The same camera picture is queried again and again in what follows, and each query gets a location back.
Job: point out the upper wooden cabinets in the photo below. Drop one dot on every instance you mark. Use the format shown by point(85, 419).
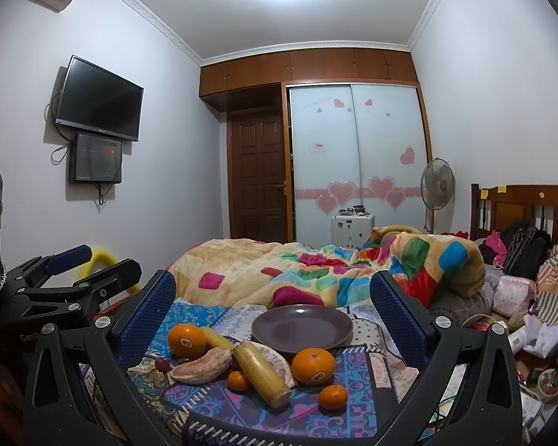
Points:
point(254, 81)

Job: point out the pink quilted pouch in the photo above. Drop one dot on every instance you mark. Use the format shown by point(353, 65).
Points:
point(513, 295)

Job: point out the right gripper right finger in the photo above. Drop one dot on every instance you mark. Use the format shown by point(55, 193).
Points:
point(423, 345)

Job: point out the white box appliance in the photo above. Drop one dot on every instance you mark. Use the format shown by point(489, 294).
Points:
point(351, 230)

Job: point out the colourful patchwork blanket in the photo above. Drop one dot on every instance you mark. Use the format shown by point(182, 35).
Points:
point(239, 272)

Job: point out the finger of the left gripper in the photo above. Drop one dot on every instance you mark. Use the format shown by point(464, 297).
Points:
point(90, 292)
point(37, 271)

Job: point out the pomelo segment with rind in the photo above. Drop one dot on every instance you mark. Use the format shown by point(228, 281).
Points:
point(271, 359)

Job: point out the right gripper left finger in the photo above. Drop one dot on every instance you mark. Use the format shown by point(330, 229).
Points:
point(114, 345)

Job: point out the black striped bag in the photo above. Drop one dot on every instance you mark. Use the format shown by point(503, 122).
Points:
point(526, 250)

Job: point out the standing electric fan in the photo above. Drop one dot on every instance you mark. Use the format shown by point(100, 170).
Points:
point(437, 187)

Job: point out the patterned purple blue cloth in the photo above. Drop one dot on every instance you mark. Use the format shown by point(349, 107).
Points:
point(375, 377)

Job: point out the small wall monitor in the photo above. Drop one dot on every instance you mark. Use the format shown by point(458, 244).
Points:
point(94, 160)

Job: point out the wooden headboard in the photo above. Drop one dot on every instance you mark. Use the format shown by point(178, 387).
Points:
point(497, 207)

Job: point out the dark purple plate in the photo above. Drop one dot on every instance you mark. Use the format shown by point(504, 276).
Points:
point(292, 328)

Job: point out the wall mounted television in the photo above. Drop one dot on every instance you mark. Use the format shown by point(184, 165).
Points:
point(96, 100)

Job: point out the brown wooden door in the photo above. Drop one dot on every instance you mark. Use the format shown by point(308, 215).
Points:
point(257, 199)

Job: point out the yellow chair frame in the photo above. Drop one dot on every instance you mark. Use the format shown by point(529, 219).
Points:
point(101, 259)

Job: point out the sliding wardrobe with hearts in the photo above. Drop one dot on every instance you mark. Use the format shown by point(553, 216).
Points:
point(355, 149)

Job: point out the grey patterned pillow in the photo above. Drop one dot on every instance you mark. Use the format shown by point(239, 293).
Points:
point(464, 311)

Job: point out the peeled pomelo segment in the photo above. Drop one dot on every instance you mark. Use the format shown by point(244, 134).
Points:
point(205, 369)

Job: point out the large orange with sticker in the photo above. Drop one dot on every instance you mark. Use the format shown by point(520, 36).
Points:
point(187, 341)

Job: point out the small mandarin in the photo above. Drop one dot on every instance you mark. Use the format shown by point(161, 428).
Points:
point(333, 398)
point(238, 382)

